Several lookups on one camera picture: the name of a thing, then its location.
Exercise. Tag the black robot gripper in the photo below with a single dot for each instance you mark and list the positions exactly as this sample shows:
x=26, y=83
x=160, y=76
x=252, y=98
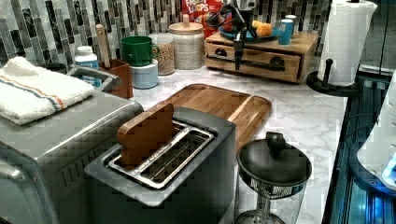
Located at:
x=242, y=21

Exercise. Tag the wooden drawer with black handle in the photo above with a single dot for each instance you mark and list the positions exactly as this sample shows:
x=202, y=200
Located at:
x=255, y=62

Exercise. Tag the wooden drawer cabinet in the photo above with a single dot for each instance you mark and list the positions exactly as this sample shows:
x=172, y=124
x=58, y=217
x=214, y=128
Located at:
x=302, y=44

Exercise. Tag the teal plate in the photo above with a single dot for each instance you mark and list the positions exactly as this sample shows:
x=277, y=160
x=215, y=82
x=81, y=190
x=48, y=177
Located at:
x=232, y=35

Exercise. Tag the red plush fruit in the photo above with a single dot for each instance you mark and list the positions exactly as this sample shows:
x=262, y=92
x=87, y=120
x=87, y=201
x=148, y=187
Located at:
x=227, y=26

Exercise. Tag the yellow plush banana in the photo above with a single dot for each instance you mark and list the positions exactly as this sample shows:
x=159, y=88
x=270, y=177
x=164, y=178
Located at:
x=256, y=24

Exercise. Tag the orange plush fruit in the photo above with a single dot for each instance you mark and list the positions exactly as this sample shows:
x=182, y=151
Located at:
x=264, y=30

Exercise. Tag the glass jar with wooden lid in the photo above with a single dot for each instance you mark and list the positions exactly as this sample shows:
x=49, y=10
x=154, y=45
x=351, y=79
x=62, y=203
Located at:
x=189, y=44

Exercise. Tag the blue can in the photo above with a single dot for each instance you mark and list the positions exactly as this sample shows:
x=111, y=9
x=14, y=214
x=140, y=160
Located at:
x=285, y=31

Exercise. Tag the Froot Loops cereal box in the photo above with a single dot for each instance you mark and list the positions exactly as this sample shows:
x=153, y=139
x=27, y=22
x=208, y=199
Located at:
x=200, y=11

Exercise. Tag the wooden cutting board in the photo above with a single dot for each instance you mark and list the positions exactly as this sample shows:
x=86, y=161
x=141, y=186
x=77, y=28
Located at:
x=248, y=112

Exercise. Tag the clear jar of grains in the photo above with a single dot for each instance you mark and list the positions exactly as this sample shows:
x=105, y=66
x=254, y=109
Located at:
x=166, y=60

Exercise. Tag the black paper towel holder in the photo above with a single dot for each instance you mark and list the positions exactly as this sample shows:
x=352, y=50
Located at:
x=323, y=85

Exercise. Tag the light blue round container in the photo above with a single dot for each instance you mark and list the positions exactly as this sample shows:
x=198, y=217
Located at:
x=145, y=77

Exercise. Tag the green mug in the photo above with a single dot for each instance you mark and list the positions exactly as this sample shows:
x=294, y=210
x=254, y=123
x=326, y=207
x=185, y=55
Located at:
x=139, y=50

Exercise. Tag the white paper towel roll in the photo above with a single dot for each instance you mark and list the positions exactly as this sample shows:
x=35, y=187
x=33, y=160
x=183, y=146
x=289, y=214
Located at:
x=345, y=35

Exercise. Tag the brown wooden utensil holder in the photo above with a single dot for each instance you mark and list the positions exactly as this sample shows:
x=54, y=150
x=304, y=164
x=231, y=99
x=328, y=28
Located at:
x=123, y=71

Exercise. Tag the wooden toast slice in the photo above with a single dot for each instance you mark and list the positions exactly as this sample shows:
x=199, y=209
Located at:
x=144, y=134

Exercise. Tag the wooden spatula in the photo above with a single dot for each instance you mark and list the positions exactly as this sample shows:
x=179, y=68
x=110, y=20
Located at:
x=101, y=36

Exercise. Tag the glass French press black lid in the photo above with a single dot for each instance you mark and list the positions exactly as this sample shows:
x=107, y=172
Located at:
x=272, y=176

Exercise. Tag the silver two-slot toaster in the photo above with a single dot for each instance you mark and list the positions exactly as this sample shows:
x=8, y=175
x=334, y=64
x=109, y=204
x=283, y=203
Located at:
x=188, y=180

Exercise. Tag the white supplement bottle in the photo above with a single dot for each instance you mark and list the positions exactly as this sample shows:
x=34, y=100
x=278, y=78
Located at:
x=85, y=57

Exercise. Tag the white striped towel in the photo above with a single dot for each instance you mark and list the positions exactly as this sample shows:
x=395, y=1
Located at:
x=29, y=93

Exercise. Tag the silver toaster oven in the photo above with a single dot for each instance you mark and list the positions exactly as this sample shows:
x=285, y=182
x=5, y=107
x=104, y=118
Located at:
x=42, y=163

